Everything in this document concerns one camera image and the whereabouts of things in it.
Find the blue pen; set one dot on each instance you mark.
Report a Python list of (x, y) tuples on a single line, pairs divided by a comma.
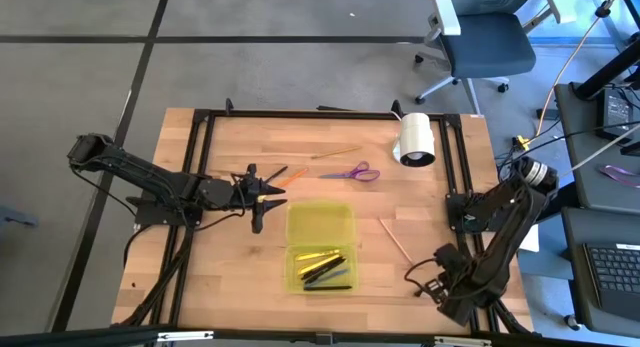
[(332, 276)]

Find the natural wood pencil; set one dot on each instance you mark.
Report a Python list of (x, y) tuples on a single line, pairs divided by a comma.
[(395, 241)]

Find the slim black pen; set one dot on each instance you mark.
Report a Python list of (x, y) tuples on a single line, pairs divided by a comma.
[(278, 173)]

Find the transparent yellow-green supply box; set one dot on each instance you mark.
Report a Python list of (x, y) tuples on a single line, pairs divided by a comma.
[(320, 222)]

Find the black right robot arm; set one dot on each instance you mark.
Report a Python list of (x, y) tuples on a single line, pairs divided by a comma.
[(500, 252)]

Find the white cylindrical lamp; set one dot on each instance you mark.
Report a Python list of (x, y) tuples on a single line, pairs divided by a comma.
[(416, 134)]

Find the black desk leg bar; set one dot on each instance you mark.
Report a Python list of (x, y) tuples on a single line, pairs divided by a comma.
[(607, 72), (560, 202)]

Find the black rig beam silver brackets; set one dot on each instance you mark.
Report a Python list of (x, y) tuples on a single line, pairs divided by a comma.
[(100, 337)]

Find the white paper sheet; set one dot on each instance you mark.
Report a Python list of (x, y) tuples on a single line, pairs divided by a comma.
[(530, 239)]

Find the purple ribbon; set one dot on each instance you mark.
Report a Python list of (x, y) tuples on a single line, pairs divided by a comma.
[(622, 176)]

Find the dark grey desk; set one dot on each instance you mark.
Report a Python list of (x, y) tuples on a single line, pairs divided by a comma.
[(575, 267), (585, 152)]

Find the orange pencil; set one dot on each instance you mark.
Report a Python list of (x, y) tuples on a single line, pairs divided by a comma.
[(293, 177)]

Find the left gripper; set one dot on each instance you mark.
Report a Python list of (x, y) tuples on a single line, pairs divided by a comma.
[(247, 193)]

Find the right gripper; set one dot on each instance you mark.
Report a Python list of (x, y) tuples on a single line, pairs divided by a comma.
[(450, 274)]

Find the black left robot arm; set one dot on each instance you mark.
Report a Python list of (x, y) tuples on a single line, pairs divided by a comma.
[(150, 174)]

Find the thick black marker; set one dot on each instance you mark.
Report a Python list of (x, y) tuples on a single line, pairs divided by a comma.
[(327, 270)]

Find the black laptop keyboard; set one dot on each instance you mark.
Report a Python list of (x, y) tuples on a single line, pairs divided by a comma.
[(615, 277)]

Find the yellow plug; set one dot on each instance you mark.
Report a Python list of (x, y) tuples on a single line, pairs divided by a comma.
[(523, 143)]

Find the black aluminium table frame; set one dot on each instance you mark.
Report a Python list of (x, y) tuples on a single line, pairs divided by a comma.
[(300, 114)]

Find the grey office chair white armrests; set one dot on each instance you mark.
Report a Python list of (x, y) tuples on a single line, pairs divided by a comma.
[(487, 44)]

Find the yellow pencil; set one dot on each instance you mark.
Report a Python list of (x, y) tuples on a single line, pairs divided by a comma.
[(336, 152)]

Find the black power adapter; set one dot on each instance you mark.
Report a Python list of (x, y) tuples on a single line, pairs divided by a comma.
[(614, 112)]

